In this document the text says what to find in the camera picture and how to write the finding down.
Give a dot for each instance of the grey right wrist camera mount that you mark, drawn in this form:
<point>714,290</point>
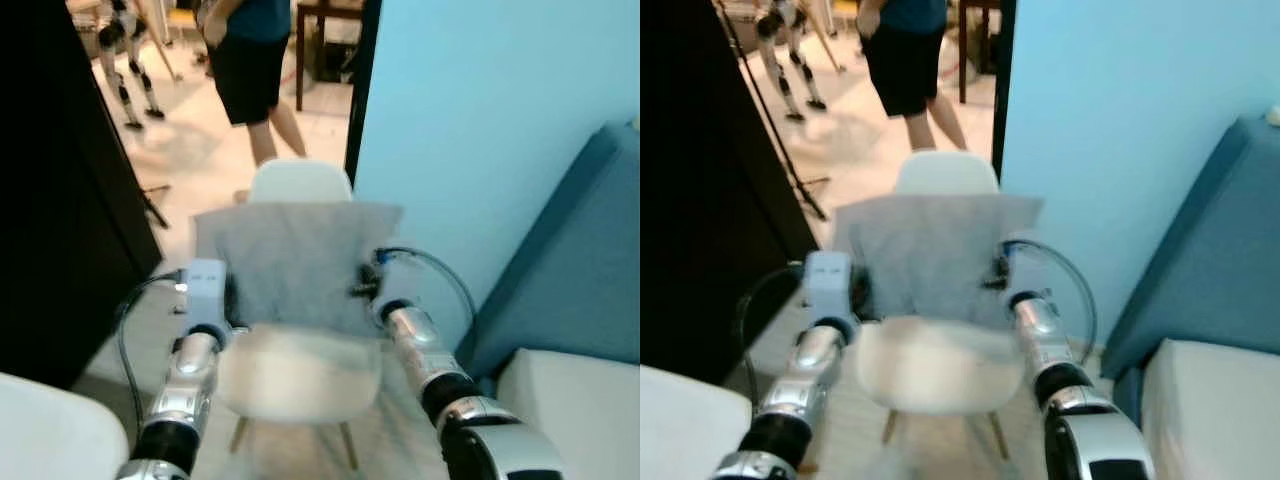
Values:
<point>1017,265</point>
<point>388,275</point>

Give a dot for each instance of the wooden stick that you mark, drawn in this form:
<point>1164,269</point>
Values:
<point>825,35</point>
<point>160,40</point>

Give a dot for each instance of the person in black shorts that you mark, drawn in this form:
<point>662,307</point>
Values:
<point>900,60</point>
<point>245,70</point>

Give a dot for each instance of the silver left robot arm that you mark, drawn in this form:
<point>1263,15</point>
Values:
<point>800,385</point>
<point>185,390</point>

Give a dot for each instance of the dark wooden table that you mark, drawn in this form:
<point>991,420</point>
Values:
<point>300,60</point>
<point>962,60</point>

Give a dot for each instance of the blue upholstered headboard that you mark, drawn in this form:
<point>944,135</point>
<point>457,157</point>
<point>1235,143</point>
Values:
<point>570,260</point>
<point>1200,250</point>

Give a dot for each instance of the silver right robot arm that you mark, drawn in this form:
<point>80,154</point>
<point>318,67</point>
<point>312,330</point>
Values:
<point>430,360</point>
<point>1050,350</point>

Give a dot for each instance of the grey fabric pillow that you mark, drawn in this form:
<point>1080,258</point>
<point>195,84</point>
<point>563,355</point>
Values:
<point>930,250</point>
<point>290,260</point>

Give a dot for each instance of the black tripod stand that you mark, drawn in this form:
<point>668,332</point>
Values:
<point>770,120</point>
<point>155,208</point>

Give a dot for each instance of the white rounded furniture piece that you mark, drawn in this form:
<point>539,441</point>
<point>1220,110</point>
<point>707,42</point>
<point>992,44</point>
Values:
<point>690,430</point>
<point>50,435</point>

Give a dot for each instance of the bed with cream sheet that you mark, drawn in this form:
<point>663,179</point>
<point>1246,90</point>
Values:
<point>1220,410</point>
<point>580,420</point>

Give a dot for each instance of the white plastic chair wooden legs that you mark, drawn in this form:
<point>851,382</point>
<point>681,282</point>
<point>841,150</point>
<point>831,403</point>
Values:
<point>300,370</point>
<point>940,365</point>

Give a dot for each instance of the black wardrobe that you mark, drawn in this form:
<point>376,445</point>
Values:
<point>50,200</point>
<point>700,200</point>

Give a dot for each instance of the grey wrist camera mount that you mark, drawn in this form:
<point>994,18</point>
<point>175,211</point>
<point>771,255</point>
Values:
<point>1017,265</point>
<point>205,290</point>
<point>388,275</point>
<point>827,283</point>

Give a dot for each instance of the humanoid robot with black joints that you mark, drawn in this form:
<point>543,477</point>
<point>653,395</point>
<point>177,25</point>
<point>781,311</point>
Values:
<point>112,35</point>
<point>772,22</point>

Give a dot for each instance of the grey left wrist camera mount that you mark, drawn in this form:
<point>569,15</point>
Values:
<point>827,283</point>
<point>205,290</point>

